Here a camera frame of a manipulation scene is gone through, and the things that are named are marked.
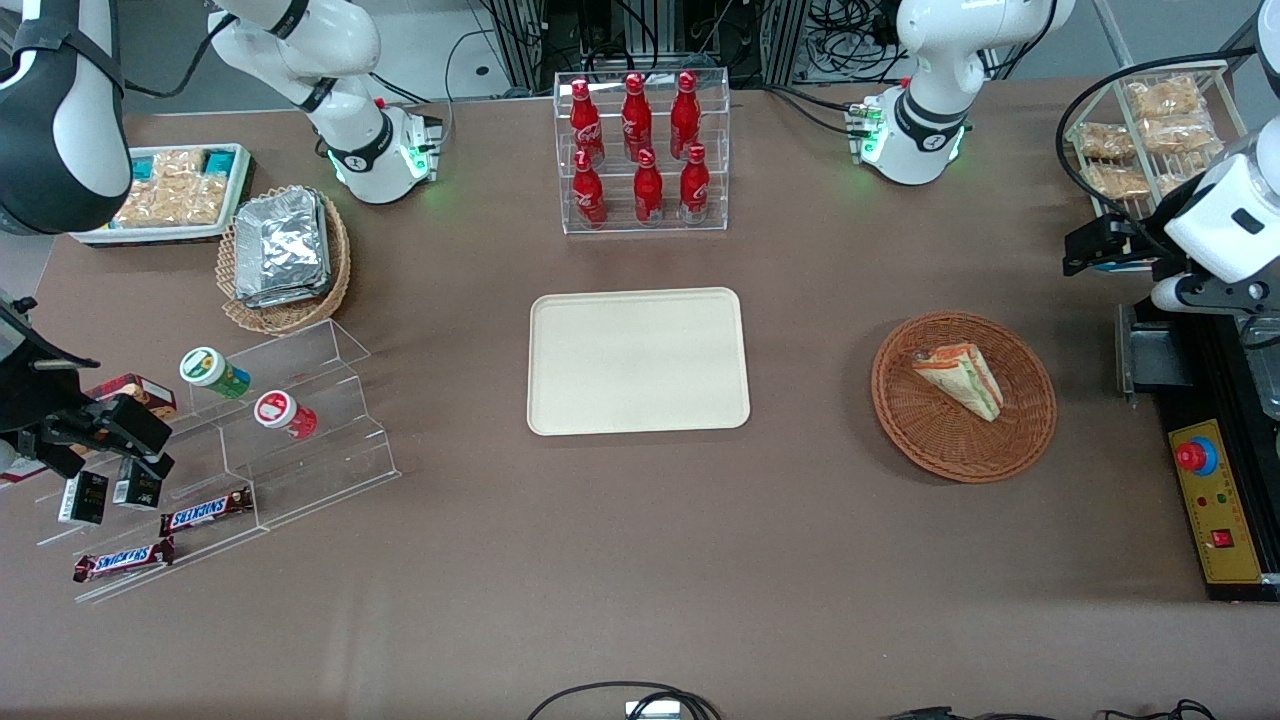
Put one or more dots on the steel pan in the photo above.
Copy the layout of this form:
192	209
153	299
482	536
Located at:
1265	370

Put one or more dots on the light oval wicker basket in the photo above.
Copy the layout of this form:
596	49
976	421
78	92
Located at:
290	318

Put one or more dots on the brown red carton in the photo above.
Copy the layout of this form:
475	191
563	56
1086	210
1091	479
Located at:
140	390

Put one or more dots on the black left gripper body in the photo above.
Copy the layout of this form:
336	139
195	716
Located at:
1137	243

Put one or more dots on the silver foil pack stack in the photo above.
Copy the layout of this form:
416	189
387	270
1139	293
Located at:
280	245

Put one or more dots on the red lidded snack cup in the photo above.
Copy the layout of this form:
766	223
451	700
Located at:
275	410

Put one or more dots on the brown Snickers bar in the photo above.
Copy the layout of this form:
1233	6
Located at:
205	513
125	560

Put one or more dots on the small grey device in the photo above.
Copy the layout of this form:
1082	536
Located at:
652	710

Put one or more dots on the teal snack packet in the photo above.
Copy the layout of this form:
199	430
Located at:
220	160
143	165

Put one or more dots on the white snack tray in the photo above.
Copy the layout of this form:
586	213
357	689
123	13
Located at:
150	236

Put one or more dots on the beige rectangular tray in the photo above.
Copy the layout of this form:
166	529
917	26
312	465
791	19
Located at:
620	370

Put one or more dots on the black machine with yellow panel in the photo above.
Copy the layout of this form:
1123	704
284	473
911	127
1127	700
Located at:
1215	500

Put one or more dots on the red emergency stop button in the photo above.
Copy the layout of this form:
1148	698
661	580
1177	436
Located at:
1195	456

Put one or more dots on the small black box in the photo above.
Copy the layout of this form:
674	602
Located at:
135	490
82	498

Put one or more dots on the clear acrylic stepped display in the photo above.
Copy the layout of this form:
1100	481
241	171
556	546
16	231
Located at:
330	460

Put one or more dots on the aluminium frame rack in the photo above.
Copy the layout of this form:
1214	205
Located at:
650	35

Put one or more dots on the clear bags of crackers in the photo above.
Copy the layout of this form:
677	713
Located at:
175	195

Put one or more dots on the triangular sandwich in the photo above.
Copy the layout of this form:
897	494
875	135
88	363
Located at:
965	380

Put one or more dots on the green lidded snack cup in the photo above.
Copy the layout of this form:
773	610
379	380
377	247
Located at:
205	367

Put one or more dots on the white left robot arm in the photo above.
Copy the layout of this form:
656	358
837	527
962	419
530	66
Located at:
930	60

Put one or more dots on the clear bag of pastry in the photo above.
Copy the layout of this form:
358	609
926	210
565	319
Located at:
1115	180
1180	135
1165	98
1175	185
1105	140

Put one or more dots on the round brown wicker basket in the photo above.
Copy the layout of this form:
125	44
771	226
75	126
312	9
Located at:
950	450

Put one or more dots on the clear acrylic bottle rack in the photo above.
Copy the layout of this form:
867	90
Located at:
617	215

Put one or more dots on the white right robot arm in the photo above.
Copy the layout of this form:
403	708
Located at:
60	120

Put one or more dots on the grey metal bracket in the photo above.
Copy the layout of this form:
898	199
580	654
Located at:
1150	360

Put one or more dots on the red cola bottle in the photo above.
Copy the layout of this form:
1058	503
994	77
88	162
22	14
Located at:
684	120
694	185
586	125
589	195
636	120
648	192

